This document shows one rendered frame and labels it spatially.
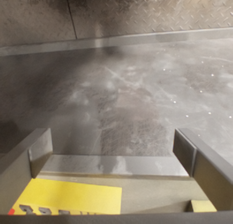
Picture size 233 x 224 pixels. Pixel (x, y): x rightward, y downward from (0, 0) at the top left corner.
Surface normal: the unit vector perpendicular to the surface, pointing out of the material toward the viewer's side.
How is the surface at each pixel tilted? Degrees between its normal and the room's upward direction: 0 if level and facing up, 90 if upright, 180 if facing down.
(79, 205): 90
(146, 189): 0
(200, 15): 0
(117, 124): 90
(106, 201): 90
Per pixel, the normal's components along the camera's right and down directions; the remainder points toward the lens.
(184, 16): -0.09, 0.62
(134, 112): -0.11, -0.79
